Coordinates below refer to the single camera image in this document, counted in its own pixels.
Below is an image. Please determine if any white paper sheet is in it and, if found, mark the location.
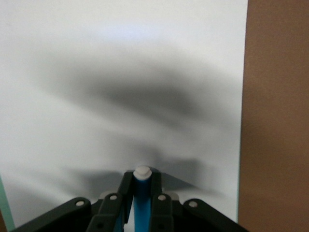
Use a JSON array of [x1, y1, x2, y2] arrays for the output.
[[0, 0, 249, 229]]

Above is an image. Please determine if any blue marker white cap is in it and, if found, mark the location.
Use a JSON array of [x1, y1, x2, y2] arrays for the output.
[[132, 165, 153, 232]]

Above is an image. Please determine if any mint green clipboard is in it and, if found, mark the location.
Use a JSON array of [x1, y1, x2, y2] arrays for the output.
[[0, 130, 243, 232]]

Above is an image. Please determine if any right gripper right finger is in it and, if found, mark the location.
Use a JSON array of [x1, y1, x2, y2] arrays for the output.
[[149, 170, 250, 232]]

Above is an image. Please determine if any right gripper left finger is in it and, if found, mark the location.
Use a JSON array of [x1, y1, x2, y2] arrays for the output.
[[14, 170, 135, 232]]

